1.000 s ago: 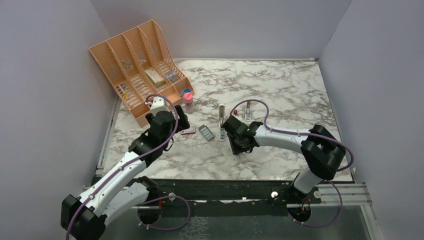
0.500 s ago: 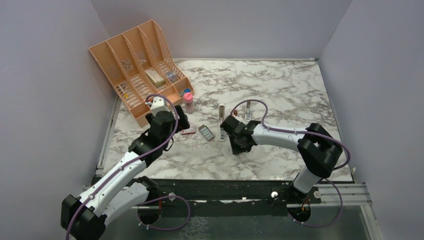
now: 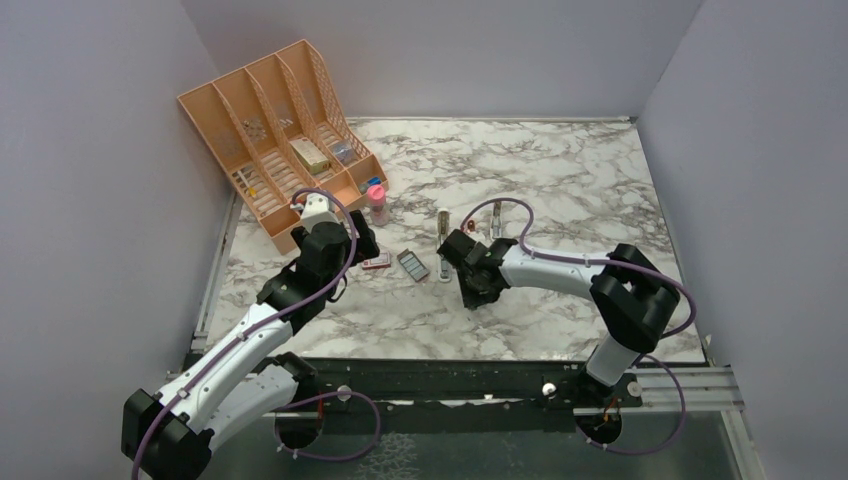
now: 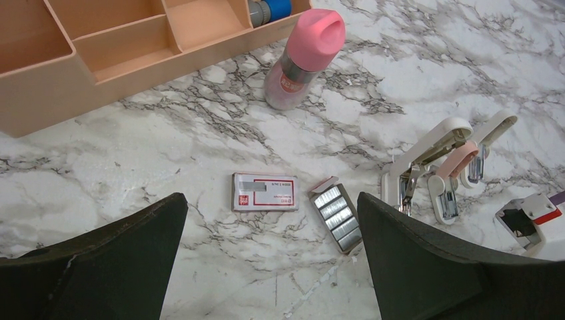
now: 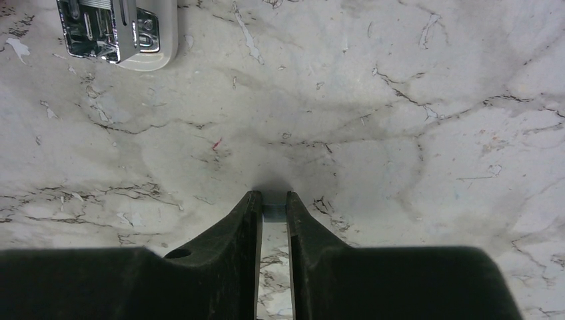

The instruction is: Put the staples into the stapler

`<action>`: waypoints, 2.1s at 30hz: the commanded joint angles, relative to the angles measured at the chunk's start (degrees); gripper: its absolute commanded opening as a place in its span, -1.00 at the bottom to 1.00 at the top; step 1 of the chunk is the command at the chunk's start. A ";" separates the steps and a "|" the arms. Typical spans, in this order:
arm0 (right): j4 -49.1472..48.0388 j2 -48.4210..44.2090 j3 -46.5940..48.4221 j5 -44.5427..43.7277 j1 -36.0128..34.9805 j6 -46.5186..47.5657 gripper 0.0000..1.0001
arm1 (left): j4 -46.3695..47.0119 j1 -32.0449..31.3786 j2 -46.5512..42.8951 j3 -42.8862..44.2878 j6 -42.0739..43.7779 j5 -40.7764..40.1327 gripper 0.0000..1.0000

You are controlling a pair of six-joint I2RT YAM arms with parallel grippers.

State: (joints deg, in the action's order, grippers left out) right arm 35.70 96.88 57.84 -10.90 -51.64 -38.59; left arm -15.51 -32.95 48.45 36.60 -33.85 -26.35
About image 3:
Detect red staple box sleeve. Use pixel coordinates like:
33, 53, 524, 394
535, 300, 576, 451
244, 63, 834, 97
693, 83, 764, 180
361, 255, 391, 270

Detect staple box tray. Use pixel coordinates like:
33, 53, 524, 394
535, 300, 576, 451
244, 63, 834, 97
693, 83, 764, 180
397, 249, 430, 283

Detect long white stapler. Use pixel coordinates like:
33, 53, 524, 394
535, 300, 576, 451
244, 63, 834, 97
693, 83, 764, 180
435, 207, 454, 284

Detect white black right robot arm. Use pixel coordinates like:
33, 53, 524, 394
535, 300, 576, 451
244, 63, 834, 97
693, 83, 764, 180
437, 229, 681, 407

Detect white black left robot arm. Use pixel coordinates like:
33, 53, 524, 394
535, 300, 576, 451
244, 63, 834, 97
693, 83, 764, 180
121, 210, 379, 479

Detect pink cap glue bottle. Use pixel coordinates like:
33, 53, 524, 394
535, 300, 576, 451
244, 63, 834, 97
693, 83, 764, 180
366, 184, 389, 226

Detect clear bag of clips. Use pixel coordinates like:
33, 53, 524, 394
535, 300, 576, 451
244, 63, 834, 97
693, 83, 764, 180
330, 140, 357, 165

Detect yellow green box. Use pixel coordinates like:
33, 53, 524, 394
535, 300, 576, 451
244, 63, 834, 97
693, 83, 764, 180
289, 137, 330, 175

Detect peach plastic desk organizer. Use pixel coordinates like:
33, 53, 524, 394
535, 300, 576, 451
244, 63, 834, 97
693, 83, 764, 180
177, 40, 388, 254

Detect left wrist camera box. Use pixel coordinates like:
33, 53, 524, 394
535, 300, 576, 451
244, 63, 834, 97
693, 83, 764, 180
290, 192, 339, 232

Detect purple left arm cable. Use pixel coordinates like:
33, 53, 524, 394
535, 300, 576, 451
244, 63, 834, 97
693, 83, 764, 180
131, 188, 384, 480

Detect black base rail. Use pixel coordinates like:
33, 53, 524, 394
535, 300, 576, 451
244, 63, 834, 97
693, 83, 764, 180
182, 354, 644, 432

